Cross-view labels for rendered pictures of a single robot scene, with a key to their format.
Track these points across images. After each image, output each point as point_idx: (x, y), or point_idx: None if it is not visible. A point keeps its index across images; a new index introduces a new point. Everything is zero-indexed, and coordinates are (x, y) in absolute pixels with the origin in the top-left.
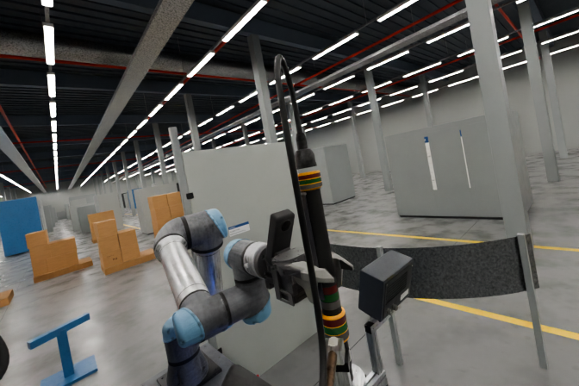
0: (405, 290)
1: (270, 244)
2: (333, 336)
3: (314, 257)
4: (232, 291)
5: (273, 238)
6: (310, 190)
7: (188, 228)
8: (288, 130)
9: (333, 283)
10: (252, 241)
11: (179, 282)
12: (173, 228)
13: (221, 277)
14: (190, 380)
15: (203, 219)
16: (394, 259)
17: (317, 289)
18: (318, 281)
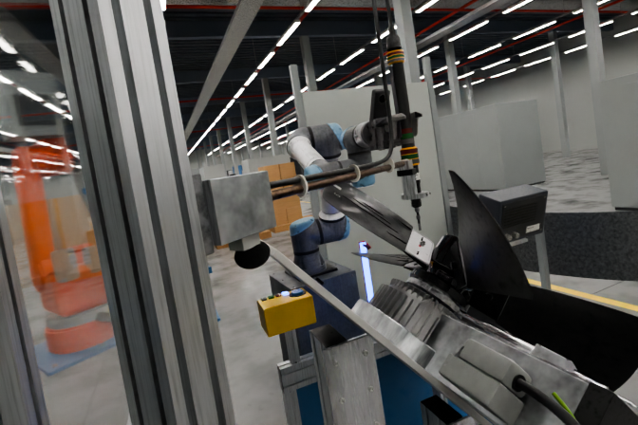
0: (534, 224)
1: (371, 113)
2: None
3: (396, 108)
4: (345, 160)
5: (373, 107)
6: (395, 63)
7: (312, 134)
8: (376, 17)
9: (409, 126)
10: None
11: (308, 157)
12: (301, 133)
13: None
14: (311, 267)
15: (325, 128)
16: (523, 190)
17: (390, 114)
18: (396, 119)
